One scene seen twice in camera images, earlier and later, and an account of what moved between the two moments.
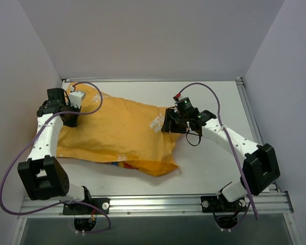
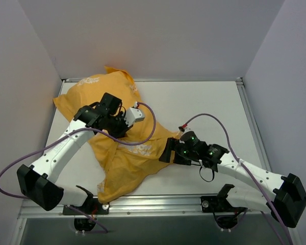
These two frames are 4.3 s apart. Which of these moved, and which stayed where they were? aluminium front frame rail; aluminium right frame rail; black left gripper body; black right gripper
Moved: black left gripper body; black right gripper
Stayed: aluminium right frame rail; aluminium front frame rail
